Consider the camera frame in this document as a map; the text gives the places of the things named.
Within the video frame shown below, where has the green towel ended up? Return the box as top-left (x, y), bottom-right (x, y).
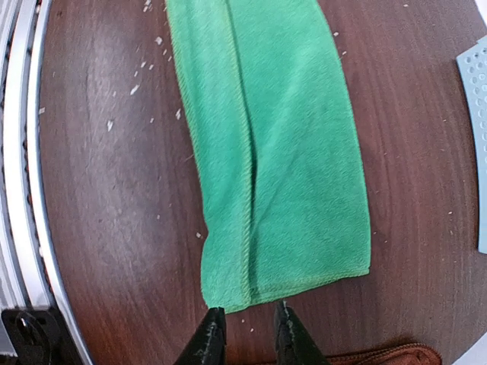
top-left (167, 1), bottom-right (371, 313)

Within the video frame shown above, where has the light blue plastic basket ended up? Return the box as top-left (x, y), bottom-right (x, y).
top-left (457, 36), bottom-right (487, 254)

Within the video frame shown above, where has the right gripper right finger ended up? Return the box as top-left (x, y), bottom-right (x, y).
top-left (274, 300), bottom-right (329, 365)

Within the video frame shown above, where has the aluminium front rail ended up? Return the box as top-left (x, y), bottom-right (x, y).
top-left (1, 1), bottom-right (91, 364)

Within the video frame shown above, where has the brown towel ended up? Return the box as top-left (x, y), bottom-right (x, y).
top-left (327, 343), bottom-right (442, 365)

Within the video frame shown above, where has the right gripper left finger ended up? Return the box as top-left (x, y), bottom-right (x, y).
top-left (174, 307), bottom-right (226, 365)

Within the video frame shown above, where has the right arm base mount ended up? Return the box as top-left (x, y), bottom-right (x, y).
top-left (1, 307), bottom-right (83, 365)

